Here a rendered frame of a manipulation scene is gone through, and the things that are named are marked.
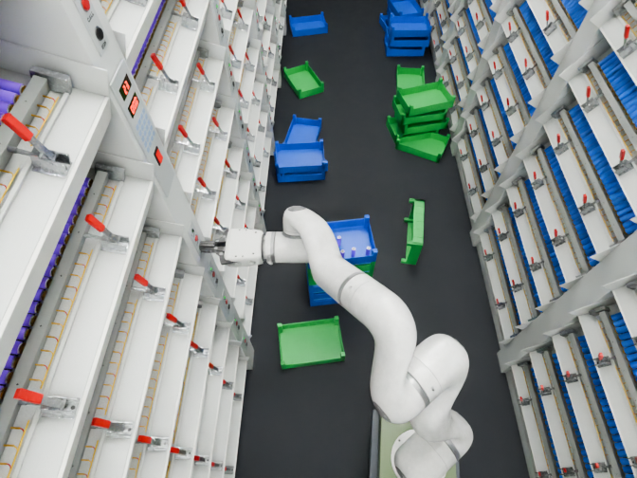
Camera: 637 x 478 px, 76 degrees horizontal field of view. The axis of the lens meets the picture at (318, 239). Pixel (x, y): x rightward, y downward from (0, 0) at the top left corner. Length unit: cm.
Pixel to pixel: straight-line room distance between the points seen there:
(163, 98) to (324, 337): 141
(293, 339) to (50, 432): 150
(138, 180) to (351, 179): 189
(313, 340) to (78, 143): 160
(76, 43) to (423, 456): 114
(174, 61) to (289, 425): 151
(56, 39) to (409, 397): 83
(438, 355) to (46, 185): 74
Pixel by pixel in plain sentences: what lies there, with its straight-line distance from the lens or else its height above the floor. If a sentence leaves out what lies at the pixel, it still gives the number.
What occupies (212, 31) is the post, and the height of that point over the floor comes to 125.
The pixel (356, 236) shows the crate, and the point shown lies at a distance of 187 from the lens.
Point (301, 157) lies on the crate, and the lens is 263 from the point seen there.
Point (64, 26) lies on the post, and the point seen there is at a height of 166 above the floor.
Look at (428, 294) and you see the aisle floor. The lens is 224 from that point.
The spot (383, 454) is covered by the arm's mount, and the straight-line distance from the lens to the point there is 164.
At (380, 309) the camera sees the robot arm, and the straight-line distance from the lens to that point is 81.
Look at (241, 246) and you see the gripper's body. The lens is 110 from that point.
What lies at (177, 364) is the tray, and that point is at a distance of 111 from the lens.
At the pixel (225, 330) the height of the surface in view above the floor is 56.
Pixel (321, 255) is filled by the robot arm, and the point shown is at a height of 114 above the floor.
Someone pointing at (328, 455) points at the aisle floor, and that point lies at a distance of 197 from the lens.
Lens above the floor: 196
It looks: 57 degrees down
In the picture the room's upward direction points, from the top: 1 degrees counter-clockwise
